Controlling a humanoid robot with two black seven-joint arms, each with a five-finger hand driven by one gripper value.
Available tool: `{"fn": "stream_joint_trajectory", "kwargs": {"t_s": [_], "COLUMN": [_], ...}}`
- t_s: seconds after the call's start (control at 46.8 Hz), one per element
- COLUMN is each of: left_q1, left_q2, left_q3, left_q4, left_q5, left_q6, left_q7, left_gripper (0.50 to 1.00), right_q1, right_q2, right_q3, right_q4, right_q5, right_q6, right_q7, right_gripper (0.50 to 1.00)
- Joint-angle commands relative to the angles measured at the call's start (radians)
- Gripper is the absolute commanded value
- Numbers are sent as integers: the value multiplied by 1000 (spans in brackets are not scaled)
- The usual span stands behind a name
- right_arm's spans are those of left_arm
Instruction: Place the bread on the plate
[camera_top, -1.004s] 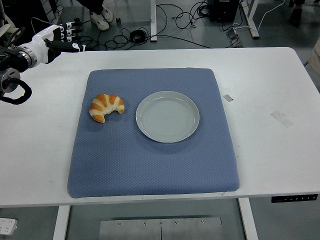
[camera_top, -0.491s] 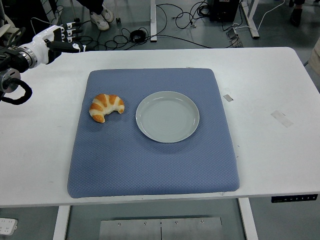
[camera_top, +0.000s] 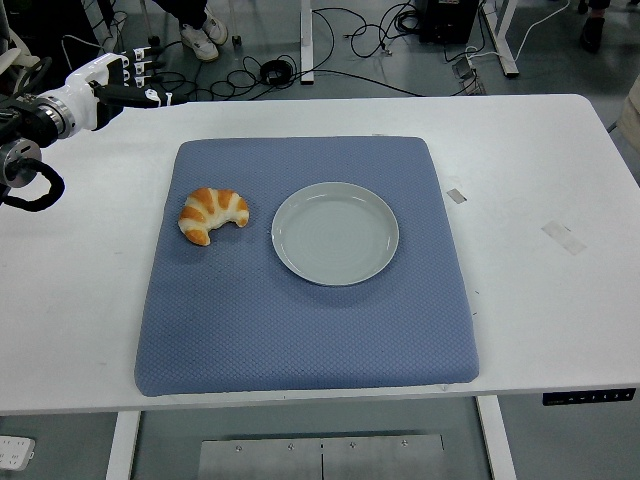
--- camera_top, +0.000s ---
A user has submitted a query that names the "blue quilted mat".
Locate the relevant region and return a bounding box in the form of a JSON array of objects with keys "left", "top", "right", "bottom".
[{"left": 133, "top": 135, "right": 482, "bottom": 399}]

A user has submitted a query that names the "large grey tape strip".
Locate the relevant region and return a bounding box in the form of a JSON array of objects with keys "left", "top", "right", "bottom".
[{"left": 540, "top": 220, "right": 588, "bottom": 256}]

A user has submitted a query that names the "white floor cable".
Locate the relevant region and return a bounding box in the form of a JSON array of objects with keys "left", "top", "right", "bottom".
[{"left": 464, "top": 0, "right": 571, "bottom": 64}]

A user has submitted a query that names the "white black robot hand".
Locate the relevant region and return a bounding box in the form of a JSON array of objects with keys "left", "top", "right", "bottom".
[{"left": 62, "top": 44, "right": 190, "bottom": 133}]

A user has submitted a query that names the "round grey plate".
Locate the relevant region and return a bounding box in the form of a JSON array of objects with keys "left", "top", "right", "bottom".
[{"left": 270, "top": 181, "right": 401, "bottom": 288}]

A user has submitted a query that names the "white power strip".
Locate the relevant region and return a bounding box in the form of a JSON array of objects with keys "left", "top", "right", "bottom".
[{"left": 0, "top": 434, "right": 37, "bottom": 471}]

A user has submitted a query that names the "black equipment box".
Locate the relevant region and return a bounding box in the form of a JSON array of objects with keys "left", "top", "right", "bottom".
[{"left": 418, "top": 0, "right": 479, "bottom": 45}]

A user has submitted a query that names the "coiled black cable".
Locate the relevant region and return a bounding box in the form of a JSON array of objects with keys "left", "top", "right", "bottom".
[{"left": 259, "top": 58, "right": 295, "bottom": 86}]

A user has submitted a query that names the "white curved tube frame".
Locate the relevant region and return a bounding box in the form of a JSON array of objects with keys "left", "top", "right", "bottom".
[{"left": 0, "top": 35, "right": 42, "bottom": 76}]

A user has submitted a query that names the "beige fabric object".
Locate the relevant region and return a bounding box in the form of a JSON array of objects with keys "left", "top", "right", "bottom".
[{"left": 607, "top": 74, "right": 640, "bottom": 146}]

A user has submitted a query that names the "person's white shoe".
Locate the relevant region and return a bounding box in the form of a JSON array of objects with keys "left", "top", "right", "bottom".
[
  {"left": 202, "top": 7, "right": 229, "bottom": 46},
  {"left": 180, "top": 23, "right": 220, "bottom": 63}
]

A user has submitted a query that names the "white background desk frame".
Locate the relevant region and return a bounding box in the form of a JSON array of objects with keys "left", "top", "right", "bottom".
[{"left": 482, "top": 0, "right": 520, "bottom": 78}]

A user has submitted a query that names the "white background desk leg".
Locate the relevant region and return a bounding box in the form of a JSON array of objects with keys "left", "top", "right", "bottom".
[{"left": 299, "top": 0, "right": 316, "bottom": 85}]

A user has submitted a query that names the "golden striped croissant bread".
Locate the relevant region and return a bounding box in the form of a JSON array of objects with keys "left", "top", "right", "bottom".
[{"left": 178, "top": 187, "right": 251, "bottom": 247}]

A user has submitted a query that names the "tangled black floor cable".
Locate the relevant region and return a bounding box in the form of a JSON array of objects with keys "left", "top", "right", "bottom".
[{"left": 149, "top": 42, "right": 426, "bottom": 104}]

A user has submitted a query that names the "black table control panel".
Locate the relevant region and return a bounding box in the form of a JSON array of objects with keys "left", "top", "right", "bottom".
[{"left": 542, "top": 387, "right": 637, "bottom": 407}]

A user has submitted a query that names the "looped black floor cable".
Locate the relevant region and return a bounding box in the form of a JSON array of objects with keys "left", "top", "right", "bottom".
[{"left": 312, "top": 2, "right": 421, "bottom": 60}]

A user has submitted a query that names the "white table leg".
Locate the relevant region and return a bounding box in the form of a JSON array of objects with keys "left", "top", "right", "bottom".
[
  {"left": 104, "top": 410, "right": 143, "bottom": 480},
  {"left": 474, "top": 394, "right": 518, "bottom": 480}
]

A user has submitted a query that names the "person's leg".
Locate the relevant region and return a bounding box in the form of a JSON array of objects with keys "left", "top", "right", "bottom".
[{"left": 152, "top": 0, "right": 209, "bottom": 26}]

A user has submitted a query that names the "person's black shoe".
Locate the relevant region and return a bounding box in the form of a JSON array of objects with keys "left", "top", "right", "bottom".
[{"left": 579, "top": 16, "right": 606, "bottom": 54}]

